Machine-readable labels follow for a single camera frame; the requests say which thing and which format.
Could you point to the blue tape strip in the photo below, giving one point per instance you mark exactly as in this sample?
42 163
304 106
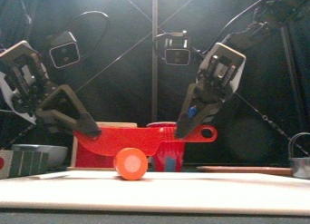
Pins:
170 165

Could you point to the red toy knife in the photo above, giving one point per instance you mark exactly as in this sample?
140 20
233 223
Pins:
121 140

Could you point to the vertical metal frame pole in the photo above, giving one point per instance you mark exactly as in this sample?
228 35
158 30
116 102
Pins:
154 82

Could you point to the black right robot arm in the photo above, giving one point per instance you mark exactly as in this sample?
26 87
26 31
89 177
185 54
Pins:
283 7

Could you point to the small metal cup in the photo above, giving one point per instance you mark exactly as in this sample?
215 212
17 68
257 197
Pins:
301 168

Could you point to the blue toy utensil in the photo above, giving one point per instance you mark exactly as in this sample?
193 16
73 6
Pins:
193 112

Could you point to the white plastic cutting board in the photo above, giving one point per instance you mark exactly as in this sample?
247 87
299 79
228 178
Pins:
161 194

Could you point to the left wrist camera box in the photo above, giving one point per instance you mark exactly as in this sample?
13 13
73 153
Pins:
65 52

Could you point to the red plastic cup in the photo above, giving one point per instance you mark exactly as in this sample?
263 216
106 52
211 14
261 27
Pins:
170 152

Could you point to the green striped sushi block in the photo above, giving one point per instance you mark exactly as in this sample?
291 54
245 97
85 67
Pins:
29 164

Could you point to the orange toy carrot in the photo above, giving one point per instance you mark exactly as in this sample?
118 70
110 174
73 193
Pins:
132 164

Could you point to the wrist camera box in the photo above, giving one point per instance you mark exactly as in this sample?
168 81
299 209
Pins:
65 52
176 55

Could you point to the wooden slot box red drawer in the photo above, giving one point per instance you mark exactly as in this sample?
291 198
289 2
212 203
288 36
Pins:
88 161

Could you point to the light blue bottle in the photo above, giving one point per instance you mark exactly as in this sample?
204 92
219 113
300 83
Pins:
49 155

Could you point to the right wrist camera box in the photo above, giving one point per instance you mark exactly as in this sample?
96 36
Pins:
176 55

